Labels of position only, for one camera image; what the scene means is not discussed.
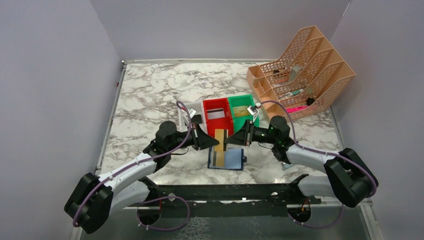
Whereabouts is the gold card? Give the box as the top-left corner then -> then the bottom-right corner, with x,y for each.
232,105 -> 250,118
214,128 -> 228,152
211,151 -> 226,168

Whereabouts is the white plastic bin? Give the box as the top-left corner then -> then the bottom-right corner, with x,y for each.
177,101 -> 208,133

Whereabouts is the navy blue card holder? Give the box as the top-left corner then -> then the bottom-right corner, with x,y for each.
207,147 -> 247,171

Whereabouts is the red plastic bin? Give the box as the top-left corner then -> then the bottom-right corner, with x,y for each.
202,97 -> 234,137

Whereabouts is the green plastic bin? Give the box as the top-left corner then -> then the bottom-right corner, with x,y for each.
227,94 -> 255,132

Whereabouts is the peach desk organizer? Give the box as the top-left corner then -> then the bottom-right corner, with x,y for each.
246,25 -> 356,121

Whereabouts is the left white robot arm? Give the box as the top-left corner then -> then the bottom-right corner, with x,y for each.
64,121 -> 219,234

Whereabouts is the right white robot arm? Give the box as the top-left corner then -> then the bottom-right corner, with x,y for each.
224,116 -> 379,208

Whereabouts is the black card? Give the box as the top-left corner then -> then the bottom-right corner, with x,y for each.
191,114 -> 203,125

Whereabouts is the white grey card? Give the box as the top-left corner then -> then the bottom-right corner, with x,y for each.
207,109 -> 226,120

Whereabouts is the pink highlighter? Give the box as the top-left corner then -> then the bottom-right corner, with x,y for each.
285,105 -> 308,114

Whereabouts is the green capped marker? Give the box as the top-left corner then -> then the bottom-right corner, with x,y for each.
279,88 -> 304,100

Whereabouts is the black binder clip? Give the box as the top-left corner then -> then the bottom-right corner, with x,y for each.
306,97 -> 316,106

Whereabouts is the grey eraser block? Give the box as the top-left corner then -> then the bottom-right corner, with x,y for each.
288,64 -> 304,83

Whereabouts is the black front rail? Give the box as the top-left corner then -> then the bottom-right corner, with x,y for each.
134,183 -> 321,221

